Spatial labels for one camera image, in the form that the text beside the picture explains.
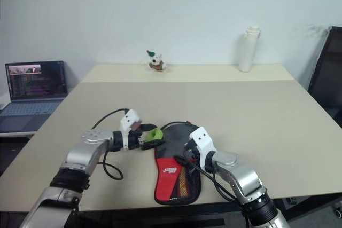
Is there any white plush dog toy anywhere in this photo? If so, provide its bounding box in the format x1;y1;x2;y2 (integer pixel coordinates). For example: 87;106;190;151
145;49;168;73

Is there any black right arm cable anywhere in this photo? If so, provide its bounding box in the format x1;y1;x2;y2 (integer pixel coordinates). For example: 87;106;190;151
173;155;241;202

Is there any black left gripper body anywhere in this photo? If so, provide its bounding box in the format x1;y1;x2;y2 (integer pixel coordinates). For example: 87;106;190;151
127;129;144;151

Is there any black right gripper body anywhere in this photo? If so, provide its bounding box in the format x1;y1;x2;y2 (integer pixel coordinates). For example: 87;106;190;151
186;139;201;167

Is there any open grey laptop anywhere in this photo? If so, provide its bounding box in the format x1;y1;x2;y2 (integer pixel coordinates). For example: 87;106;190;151
0;60;69;134

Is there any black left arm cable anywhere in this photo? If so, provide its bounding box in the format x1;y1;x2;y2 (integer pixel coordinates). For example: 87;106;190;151
91;108;130;182

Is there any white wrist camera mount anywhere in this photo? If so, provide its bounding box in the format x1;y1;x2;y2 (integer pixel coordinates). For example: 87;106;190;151
119;108;142;152
189;126;217;171

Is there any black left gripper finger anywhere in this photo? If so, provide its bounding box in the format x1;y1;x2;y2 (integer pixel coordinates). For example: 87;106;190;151
140;123;159;133
141;140;164;151

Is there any white water bottle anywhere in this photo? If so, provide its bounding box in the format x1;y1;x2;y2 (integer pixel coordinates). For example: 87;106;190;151
238;25;261;73

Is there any black red paddle case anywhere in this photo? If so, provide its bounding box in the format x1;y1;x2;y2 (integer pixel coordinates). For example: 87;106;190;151
153;121;202;206

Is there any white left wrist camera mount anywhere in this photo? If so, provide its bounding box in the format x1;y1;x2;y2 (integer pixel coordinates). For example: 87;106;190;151
119;108;142;152

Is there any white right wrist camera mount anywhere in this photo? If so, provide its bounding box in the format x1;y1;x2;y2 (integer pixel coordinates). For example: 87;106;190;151
189;126;217;171

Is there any black office chair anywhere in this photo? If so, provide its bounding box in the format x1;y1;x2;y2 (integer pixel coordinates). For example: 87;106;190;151
307;26;342;129

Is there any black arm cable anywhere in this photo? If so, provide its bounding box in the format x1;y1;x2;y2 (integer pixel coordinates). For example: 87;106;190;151
173;155;241;202
91;108;130;182

